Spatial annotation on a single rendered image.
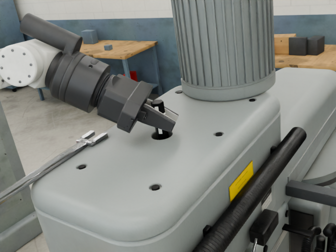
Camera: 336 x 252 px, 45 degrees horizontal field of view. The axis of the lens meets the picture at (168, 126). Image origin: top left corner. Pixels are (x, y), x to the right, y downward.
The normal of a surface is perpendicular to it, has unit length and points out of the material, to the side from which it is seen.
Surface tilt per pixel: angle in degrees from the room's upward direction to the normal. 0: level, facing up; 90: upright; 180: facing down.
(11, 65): 83
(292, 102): 0
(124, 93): 30
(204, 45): 90
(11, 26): 90
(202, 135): 0
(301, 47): 90
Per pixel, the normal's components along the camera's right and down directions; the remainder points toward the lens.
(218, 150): 0.25, -0.74
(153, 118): -0.18, 0.43
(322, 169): -0.14, -0.90
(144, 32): -0.56, 0.42
